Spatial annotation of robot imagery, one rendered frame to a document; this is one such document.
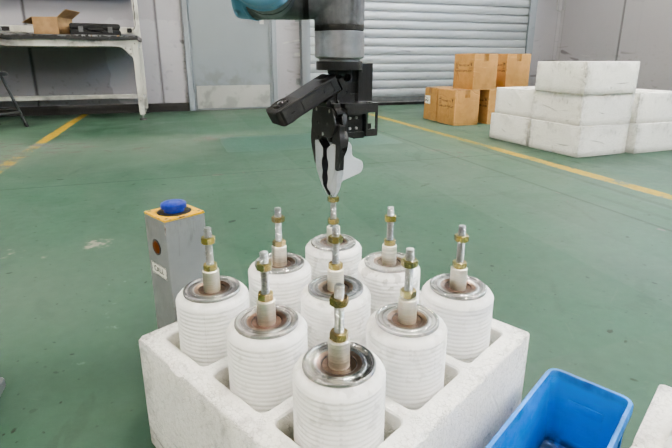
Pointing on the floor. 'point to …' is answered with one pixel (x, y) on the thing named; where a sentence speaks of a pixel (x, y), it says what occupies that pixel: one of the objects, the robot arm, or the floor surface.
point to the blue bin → (566, 415)
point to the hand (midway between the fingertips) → (327, 188)
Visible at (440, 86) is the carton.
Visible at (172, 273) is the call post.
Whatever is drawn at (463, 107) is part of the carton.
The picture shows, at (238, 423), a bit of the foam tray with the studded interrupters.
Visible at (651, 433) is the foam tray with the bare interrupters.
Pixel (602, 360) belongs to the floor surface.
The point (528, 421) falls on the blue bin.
